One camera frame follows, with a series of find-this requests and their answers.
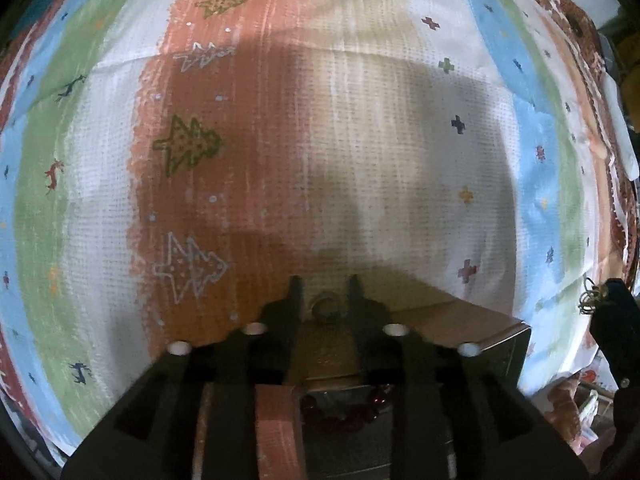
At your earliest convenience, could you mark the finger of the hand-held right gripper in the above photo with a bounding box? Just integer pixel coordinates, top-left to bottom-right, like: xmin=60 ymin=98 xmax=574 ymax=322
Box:
xmin=589 ymin=278 xmax=640 ymax=347

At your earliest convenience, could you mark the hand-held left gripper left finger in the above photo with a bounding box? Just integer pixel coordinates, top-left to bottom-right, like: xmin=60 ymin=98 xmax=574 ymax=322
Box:
xmin=61 ymin=275 xmax=304 ymax=480

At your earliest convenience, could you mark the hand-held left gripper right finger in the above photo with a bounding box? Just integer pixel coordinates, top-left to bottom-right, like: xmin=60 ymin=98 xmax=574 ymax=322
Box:
xmin=348 ymin=274 xmax=590 ymax=480

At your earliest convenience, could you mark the gold metal charm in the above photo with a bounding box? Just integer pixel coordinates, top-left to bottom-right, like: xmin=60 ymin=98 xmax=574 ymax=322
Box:
xmin=578 ymin=275 xmax=609 ymax=317

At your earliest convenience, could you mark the brown jewelry box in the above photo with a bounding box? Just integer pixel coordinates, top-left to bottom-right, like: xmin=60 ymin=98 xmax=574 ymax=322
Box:
xmin=192 ymin=270 xmax=532 ymax=480

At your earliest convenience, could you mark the dark red bead bracelet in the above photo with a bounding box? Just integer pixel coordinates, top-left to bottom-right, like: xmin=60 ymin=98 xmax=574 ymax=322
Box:
xmin=300 ymin=384 xmax=396 ymax=434

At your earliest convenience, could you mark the white cloth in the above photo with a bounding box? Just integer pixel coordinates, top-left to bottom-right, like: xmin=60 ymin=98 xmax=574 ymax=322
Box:
xmin=601 ymin=74 xmax=640 ymax=182

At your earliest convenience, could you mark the striped printed blanket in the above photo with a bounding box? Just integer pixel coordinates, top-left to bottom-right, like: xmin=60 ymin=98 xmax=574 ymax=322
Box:
xmin=0 ymin=0 xmax=640 ymax=466

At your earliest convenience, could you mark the yellow fabric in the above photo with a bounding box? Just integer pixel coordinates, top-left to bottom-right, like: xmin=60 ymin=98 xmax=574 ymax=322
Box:
xmin=615 ymin=5 xmax=640 ymax=81

